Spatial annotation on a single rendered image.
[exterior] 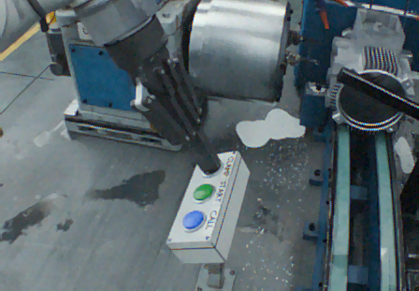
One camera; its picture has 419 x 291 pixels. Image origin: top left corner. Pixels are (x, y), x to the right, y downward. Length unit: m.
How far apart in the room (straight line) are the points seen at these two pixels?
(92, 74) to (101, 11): 0.51
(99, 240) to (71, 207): 0.12
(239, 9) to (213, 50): 0.10
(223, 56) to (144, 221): 0.39
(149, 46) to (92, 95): 0.54
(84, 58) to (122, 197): 0.33
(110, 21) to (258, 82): 0.46
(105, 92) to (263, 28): 0.40
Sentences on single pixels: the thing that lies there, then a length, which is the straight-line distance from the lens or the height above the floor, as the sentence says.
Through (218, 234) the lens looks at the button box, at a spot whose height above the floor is 1.07.
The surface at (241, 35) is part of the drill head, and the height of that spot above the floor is 1.12.
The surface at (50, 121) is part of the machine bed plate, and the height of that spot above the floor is 0.80.
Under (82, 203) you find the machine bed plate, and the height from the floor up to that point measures 0.80.
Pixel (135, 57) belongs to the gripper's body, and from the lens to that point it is 0.46.
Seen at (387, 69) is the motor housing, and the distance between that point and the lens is 0.85.
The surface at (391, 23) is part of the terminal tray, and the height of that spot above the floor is 1.13.
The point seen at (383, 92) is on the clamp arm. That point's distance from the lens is 0.83.
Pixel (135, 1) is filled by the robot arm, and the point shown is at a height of 1.33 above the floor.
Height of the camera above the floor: 1.49
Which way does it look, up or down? 42 degrees down
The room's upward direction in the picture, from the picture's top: straight up
